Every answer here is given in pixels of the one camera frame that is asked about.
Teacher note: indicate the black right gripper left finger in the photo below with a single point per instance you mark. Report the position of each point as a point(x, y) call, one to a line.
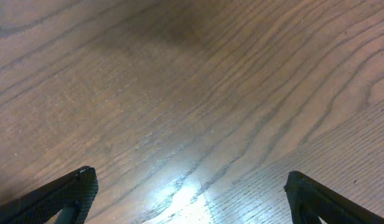
point(70, 197)

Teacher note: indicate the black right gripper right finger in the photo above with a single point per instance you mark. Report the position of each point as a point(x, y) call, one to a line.
point(312, 202)

